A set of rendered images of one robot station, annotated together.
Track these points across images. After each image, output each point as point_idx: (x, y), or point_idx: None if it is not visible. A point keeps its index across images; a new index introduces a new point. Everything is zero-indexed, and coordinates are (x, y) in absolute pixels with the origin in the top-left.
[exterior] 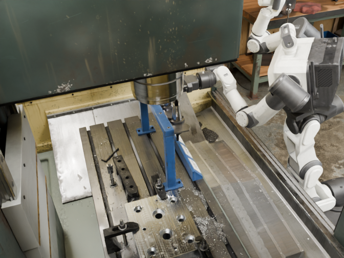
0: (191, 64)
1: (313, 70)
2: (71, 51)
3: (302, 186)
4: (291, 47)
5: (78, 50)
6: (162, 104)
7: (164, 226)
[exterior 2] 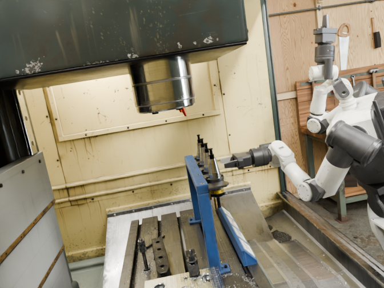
0: (186, 44)
1: (379, 112)
2: (40, 20)
3: None
4: (347, 96)
5: (47, 20)
6: (163, 109)
7: None
